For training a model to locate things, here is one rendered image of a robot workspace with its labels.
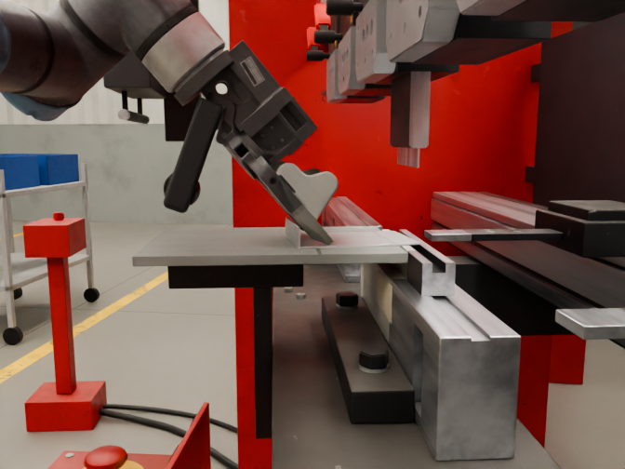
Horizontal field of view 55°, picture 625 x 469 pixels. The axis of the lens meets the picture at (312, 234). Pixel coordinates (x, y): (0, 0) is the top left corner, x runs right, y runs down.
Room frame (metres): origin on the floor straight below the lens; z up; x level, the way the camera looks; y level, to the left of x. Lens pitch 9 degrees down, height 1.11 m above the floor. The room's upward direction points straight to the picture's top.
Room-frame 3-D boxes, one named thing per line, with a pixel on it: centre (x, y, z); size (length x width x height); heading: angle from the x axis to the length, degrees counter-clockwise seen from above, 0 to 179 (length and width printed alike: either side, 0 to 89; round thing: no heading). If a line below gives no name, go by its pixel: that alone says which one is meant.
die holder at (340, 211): (1.21, -0.07, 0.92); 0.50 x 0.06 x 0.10; 4
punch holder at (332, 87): (1.08, -0.07, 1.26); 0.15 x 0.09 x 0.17; 4
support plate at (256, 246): (0.65, 0.04, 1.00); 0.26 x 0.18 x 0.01; 94
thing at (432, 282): (0.62, -0.11, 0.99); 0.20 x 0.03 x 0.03; 4
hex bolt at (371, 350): (0.51, -0.06, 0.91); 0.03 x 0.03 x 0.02
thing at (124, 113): (1.88, 0.55, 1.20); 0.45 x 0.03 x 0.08; 8
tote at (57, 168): (3.84, 1.83, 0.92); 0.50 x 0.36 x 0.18; 83
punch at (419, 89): (0.66, -0.10, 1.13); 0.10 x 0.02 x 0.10; 4
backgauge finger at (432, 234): (0.68, -0.26, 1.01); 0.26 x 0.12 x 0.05; 94
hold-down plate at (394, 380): (0.61, -0.05, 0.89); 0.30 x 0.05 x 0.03; 4
